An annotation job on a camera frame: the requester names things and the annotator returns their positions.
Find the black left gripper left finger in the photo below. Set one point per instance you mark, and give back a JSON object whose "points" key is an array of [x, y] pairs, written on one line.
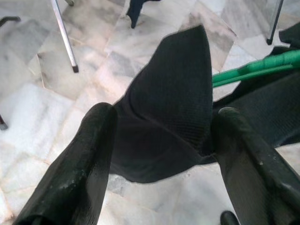
{"points": [[77, 168]]}

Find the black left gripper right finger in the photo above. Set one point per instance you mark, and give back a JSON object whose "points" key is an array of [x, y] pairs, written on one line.
{"points": [[257, 178]]}

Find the black garment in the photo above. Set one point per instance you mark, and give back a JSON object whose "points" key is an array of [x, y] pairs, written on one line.
{"points": [[168, 105]]}

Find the green plastic clothes hanger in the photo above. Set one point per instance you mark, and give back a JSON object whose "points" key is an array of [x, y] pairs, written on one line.
{"points": [[269, 63]]}

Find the silver metal clothes rack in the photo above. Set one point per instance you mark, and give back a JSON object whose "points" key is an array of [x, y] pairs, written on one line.
{"points": [[66, 42]]}

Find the navy blue t-shirt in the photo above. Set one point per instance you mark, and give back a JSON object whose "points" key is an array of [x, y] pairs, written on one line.
{"points": [[138, 9]]}

